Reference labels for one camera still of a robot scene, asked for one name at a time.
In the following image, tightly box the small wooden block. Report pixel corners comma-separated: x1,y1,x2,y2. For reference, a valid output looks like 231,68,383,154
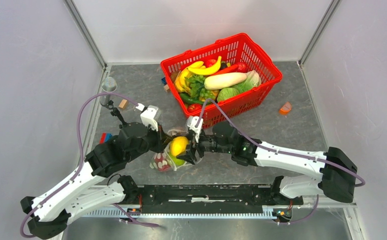
118,99,130,110

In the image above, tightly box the green grape bunch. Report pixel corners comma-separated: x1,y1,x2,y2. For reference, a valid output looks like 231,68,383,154
198,88,220,102

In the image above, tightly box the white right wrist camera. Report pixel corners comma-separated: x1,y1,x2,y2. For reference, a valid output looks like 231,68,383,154
186,116,204,143

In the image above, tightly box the orange slice toy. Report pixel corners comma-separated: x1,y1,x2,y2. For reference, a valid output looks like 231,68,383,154
278,101,292,115

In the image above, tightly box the green lettuce leaf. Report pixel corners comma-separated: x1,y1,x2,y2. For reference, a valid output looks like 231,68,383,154
185,74,206,98

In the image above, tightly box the pale green cabbage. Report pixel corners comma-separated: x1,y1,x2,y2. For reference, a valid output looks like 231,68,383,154
235,70,262,93

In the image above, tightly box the dark green cucumber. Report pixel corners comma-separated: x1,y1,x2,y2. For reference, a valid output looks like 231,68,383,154
179,92,204,105

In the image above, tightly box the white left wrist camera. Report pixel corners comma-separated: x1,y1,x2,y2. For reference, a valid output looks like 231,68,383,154
135,103,162,132

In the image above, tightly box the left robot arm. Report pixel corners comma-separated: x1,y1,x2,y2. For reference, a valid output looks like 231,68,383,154
20,122,173,240

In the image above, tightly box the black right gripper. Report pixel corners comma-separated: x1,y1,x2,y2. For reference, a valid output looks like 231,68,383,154
177,127,233,165

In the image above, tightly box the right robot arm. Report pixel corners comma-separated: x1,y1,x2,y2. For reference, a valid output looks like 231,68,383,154
175,121,359,204

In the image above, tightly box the red chili pepper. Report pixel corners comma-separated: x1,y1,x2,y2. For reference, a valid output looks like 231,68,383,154
212,64,239,76

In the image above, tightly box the red plastic basket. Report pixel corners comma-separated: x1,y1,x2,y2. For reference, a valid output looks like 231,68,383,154
160,33,283,128

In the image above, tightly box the clear zip top bag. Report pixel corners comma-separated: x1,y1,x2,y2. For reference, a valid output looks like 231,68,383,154
149,127,193,173

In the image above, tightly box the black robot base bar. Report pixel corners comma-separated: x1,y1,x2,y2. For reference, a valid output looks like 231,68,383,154
121,184,304,214

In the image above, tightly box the red blue toy brick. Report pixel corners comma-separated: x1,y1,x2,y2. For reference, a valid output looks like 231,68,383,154
99,132,113,144

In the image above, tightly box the green lime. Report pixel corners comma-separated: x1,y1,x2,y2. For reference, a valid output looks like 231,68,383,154
169,155,186,167

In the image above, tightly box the yellow banana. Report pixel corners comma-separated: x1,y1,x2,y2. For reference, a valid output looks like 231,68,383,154
187,56,222,76
174,61,204,94

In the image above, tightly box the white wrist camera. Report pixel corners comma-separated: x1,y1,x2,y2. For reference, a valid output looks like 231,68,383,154
186,116,204,143
135,103,162,132

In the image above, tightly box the white long squash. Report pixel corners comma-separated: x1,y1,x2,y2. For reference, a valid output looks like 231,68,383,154
204,72,247,90

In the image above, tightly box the black mini tripod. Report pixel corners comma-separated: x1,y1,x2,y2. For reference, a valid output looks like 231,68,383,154
101,100,128,129

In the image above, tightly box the red apple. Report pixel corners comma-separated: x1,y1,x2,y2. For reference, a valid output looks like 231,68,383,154
150,153,172,172
236,62,248,73
204,59,217,68

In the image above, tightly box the yellow lemon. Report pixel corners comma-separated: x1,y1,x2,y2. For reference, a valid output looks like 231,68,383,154
169,136,189,157

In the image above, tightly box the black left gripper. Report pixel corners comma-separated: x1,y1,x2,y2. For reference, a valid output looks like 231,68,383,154
126,120,173,163

